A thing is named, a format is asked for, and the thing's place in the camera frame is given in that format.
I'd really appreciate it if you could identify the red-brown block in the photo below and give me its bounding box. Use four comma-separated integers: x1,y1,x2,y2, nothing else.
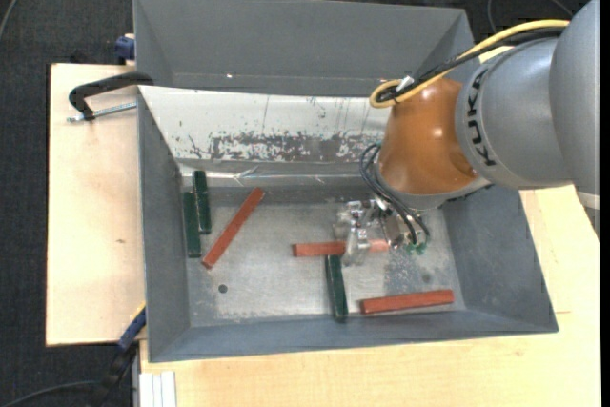
201,186,267,271
358,289,457,316
291,239,391,259

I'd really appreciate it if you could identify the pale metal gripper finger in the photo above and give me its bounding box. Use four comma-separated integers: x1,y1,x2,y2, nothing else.
333,200,367,241
342,227,373,268

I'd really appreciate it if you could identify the dark green flat block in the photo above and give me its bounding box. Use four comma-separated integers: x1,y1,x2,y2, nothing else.
182,191,203,259
192,170,214,235
324,254,350,321

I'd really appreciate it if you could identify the grey metal bin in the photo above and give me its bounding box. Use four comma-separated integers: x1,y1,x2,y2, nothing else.
132,0,560,364

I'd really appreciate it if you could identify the pale wood board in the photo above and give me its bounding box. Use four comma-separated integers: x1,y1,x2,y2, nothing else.
44,62,148,348

